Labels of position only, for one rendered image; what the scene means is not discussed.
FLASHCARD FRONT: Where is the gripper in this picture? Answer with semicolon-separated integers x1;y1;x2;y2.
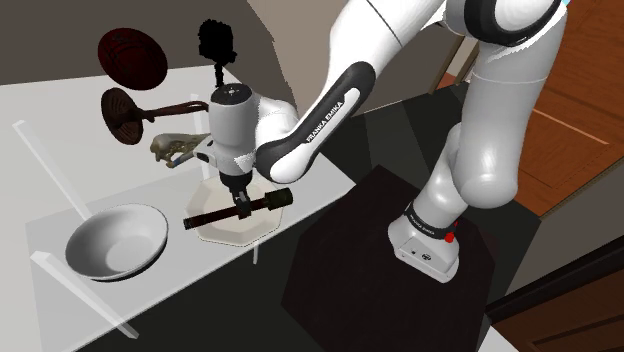
218;170;255;220

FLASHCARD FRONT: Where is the dark brown bottle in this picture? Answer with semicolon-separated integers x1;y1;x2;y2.
182;187;294;232

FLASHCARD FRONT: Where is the white octagonal plate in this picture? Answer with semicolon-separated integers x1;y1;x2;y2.
185;176;285;247

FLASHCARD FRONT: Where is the beige metallic kitchen tool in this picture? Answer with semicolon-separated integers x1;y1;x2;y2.
149;132;211;169

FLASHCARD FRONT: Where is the white bowl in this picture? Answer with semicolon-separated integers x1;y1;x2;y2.
65;203;170;283

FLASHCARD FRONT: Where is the dark brown wooden ladle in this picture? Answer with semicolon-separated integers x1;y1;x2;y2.
100;87;210;146

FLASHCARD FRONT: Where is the dark robot stand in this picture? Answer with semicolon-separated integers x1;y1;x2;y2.
281;164;496;352

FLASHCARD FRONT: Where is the black plant figure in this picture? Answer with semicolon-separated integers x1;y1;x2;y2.
197;18;239;89

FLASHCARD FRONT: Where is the dark red round plate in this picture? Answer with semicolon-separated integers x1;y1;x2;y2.
97;27;169;91

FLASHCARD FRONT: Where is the brown wooden door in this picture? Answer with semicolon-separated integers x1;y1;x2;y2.
506;0;624;217

